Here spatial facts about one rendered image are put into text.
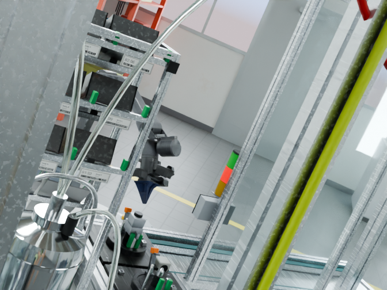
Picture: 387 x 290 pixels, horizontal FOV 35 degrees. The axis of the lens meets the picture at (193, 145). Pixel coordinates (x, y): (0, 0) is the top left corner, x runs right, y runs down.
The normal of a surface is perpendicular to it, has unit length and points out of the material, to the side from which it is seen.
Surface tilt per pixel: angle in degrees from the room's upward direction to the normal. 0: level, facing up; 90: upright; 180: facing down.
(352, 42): 90
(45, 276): 90
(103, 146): 65
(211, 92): 90
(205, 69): 90
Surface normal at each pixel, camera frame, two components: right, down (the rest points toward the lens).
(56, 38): 0.41, 0.40
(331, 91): -0.83, -0.22
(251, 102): -0.17, 0.19
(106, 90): 0.40, -0.05
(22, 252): -0.18, -0.03
